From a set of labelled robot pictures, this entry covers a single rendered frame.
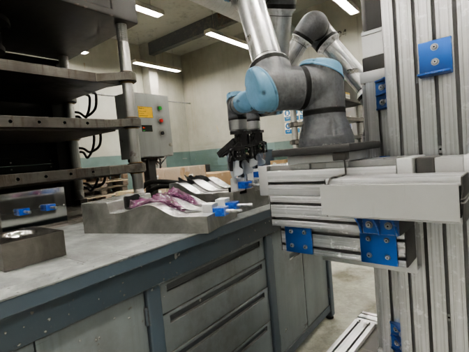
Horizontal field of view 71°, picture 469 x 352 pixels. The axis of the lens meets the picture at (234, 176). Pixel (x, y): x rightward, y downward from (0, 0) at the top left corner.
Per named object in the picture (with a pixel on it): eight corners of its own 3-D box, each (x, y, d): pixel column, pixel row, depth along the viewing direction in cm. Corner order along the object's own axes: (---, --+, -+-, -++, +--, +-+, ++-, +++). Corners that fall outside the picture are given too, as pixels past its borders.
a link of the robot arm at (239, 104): (265, 89, 119) (256, 93, 130) (235, 89, 117) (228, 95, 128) (266, 110, 120) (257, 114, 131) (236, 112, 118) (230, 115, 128)
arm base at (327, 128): (363, 142, 94) (360, 107, 93) (340, 143, 82) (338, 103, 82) (314, 147, 104) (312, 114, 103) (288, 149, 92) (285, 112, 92)
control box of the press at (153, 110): (192, 311, 227) (171, 94, 218) (157, 332, 203) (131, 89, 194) (171, 304, 240) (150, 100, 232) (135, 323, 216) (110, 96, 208)
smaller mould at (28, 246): (66, 254, 92) (63, 230, 92) (4, 272, 80) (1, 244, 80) (36, 247, 105) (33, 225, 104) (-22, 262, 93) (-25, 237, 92)
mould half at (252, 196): (269, 203, 152) (266, 174, 151) (234, 214, 131) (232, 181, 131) (192, 202, 183) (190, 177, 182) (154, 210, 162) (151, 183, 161)
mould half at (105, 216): (237, 216, 127) (234, 188, 126) (208, 233, 103) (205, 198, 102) (130, 218, 145) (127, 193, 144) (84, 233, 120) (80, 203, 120)
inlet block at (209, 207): (245, 216, 109) (243, 200, 109) (240, 220, 105) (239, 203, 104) (209, 217, 114) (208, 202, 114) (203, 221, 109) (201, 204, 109)
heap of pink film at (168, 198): (204, 204, 127) (202, 184, 127) (181, 212, 111) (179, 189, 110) (148, 205, 137) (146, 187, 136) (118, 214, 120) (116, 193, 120)
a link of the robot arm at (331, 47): (377, 122, 136) (294, 26, 145) (377, 123, 149) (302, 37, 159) (403, 102, 131) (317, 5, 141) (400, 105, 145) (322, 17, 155)
